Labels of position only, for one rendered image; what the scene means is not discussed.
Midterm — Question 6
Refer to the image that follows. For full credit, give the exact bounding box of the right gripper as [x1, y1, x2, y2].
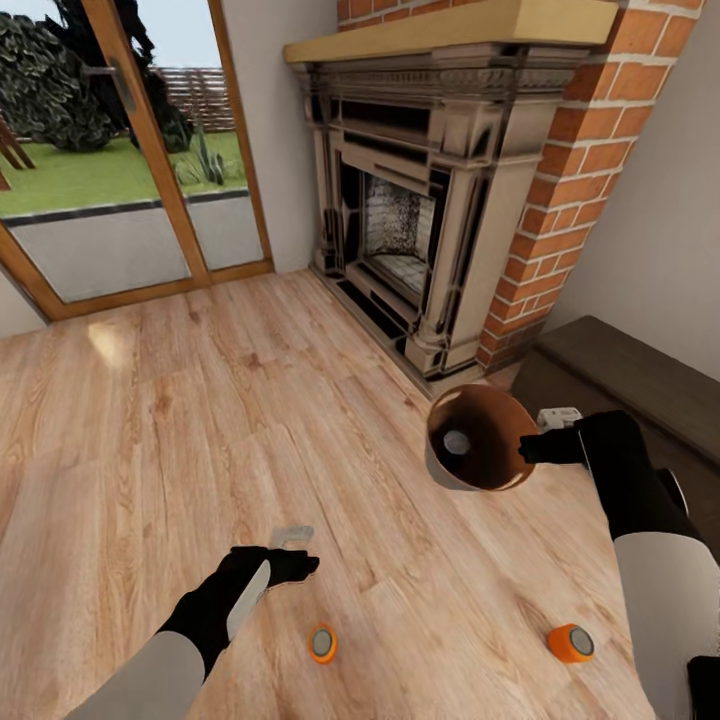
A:
[520, 429, 575, 465]

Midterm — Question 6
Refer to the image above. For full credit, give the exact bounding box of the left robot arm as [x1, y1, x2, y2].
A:
[62, 524, 320, 720]

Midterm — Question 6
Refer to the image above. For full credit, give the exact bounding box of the can of soda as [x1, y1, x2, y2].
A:
[547, 623, 595, 663]
[437, 429, 471, 471]
[308, 625, 338, 665]

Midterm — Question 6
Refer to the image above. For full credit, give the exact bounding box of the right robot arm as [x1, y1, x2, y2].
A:
[520, 407, 720, 720]

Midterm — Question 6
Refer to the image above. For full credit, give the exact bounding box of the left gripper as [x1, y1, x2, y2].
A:
[271, 549, 320, 585]

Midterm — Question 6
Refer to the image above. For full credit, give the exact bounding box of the trash can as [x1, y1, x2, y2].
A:
[425, 383, 539, 493]

